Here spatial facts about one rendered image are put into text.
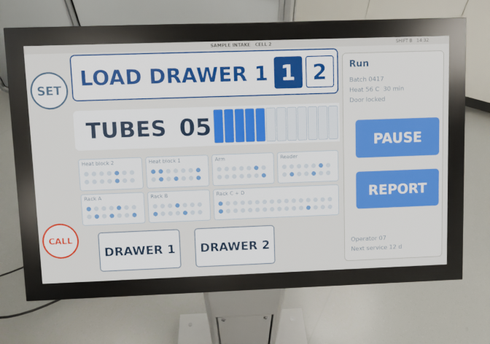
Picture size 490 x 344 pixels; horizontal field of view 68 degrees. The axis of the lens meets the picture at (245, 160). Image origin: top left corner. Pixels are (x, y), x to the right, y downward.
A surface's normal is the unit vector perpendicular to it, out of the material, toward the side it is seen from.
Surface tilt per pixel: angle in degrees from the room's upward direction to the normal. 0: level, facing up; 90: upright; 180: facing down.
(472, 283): 0
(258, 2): 90
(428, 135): 50
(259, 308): 90
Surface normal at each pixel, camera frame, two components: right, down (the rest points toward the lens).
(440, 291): 0.00, -0.71
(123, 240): 0.04, 0.07
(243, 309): 0.05, 0.70
